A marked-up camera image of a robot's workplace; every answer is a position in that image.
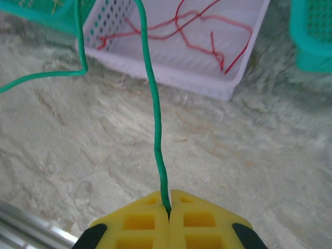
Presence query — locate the thin yellow cable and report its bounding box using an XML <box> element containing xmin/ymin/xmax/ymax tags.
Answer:
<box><xmin>49</xmin><ymin>0</ymin><xmax>64</xmax><ymax>15</ymax></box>

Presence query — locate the thin green cable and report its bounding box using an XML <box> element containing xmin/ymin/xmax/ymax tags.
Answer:
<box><xmin>133</xmin><ymin>0</ymin><xmax>173</xmax><ymax>217</ymax></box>
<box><xmin>0</xmin><ymin>0</ymin><xmax>89</xmax><ymax>94</ymax></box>

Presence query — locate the teal perforated plastic basket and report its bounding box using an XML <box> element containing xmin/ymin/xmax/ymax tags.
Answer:
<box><xmin>289</xmin><ymin>0</ymin><xmax>332</xmax><ymax>74</ymax></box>
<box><xmin>0</xmin><ymin>0</ymin><xmax>133</xmax><ymax>37</ymax></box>

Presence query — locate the thin red cable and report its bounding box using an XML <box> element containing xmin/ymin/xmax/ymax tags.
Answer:
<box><xmin>96</xmin><ymin>0</ymin><xmax>221</xmax><ymax>51</ymax></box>
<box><xmin>175</xmin><ymin>0</ymin><xmax>225</xmax><ymax>72</ymax></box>
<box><xmin>124</xmin><ymin>10</ymin><xmax>254</xmax><ymax>75</ymax></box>

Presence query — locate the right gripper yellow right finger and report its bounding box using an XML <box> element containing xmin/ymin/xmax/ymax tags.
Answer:
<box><xmin>168</xmin><ymin>189</ymin><xmax>268</xmax><ymax>249</ymax></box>

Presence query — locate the lavender perforated plastic basket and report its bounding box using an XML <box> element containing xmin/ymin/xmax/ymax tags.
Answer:
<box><xmin>75</xmin><ymin>0</ymin><xmax>272</xmax><ymax>102</ymax></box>

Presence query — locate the aluminium mounting rail beam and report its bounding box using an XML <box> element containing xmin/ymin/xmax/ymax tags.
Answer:
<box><xmin>0</xmin><ymin>201</ymin><xmax>81</xmax><ymax>249</ymax></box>

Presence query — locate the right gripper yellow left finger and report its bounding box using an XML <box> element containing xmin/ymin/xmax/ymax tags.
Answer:
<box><xmin>71</xmin><ymin>191</ymin><xmax>170</xmax><ymax>249</ymax></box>

